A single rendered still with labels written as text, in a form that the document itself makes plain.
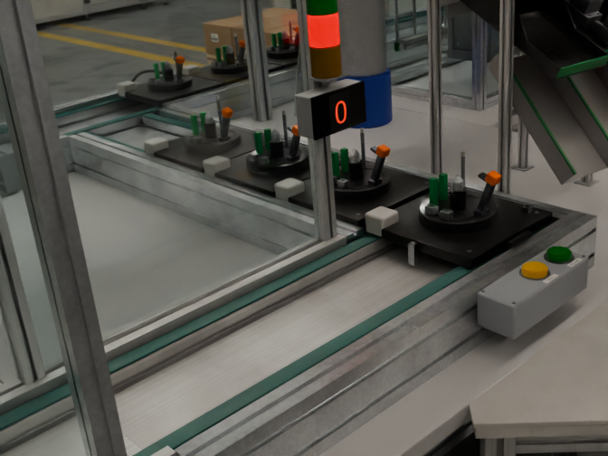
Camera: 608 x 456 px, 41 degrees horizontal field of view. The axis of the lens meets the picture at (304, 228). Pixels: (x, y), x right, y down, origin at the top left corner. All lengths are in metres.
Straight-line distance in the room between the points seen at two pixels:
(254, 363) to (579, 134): 0.83
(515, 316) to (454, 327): 0.09
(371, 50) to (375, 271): 1.03
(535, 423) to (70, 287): 0.69
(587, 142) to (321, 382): 0.84
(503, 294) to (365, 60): 1.21
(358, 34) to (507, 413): 1.39
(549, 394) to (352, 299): 0.35
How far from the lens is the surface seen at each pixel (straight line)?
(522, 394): 1.24
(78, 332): 0.78
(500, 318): 1.28
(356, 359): 1.13
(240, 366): 1.22
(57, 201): 0.74
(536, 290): 1.30
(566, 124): 1.71
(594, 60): 1.62
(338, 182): 1.62
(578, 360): 1.33
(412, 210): 1.55
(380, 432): 1.17
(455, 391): 1.24
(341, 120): 1.37
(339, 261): 1.44
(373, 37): 2.35
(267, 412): 1.05
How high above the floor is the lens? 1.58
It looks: 24 degrees down
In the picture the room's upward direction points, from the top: 5 degrees counter-clockwise
